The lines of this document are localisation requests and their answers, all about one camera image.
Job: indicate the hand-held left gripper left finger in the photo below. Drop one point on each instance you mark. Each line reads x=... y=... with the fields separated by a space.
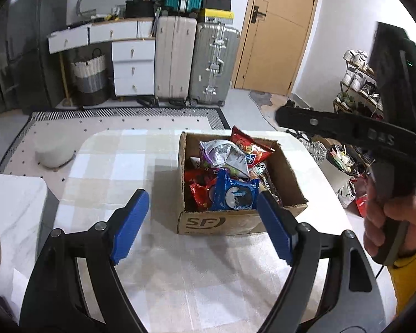
x=131 y=225

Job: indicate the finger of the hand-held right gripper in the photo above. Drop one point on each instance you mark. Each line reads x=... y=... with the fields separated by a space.
x=332 y=125

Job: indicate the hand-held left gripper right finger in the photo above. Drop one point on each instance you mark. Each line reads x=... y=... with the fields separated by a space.
x=275 y=225

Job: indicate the cardboard box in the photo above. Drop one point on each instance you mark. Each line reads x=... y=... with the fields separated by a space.
x=228 y=222

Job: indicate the blue cookie packet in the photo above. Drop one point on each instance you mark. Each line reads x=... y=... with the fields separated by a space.
x=234 y=194

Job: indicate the small red snack packet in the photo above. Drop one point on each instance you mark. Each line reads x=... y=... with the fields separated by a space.
x=201 y=196

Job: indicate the red cookie packet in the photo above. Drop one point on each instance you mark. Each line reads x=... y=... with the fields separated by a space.
x=201 y=177

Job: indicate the red triangular chip packet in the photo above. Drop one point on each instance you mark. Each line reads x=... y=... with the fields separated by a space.
x=246 y=142

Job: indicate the purple white-backed snack packet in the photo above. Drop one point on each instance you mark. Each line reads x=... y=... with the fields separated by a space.
x=218 y=152

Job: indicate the person's right forearm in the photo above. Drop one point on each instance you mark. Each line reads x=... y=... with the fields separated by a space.
x=409 y=284

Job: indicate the wooden shoe rack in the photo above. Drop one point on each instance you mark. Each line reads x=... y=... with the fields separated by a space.
x=342 y=88

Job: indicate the checked tablecloth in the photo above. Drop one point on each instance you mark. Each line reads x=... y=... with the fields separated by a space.
x=124 y=166

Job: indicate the red plastic bag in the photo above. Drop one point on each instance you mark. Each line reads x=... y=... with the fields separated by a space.
x=360 y=204

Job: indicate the wooden door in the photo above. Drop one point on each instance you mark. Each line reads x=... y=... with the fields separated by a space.
x=280 y=41

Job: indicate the white round pouf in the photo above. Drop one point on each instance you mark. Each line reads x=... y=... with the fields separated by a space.
x=53 y=152

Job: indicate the silver suitcase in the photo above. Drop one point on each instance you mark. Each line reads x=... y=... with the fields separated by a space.
x=213 y=62

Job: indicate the grey white woven basket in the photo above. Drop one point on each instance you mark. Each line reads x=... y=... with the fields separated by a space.
x=90 y=76

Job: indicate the yellow black box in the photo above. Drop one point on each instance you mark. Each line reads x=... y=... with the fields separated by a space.
x=216 y=15

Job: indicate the black shoe box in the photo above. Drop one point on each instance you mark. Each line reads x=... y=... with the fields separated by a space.
x=216 y=4

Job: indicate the beige suitcase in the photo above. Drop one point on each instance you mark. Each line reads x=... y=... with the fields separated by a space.
x=175 y=59

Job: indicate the white desk with drawers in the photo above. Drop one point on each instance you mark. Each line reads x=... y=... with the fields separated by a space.
x=131 y=52

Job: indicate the dark grey refrigerator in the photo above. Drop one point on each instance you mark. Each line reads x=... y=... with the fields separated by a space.
x=24 y=48

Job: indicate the small mesh basket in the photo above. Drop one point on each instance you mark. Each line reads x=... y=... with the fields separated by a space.
x=117 y=9

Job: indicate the black bag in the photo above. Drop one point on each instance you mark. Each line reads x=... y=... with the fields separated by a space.
x=138 y=8

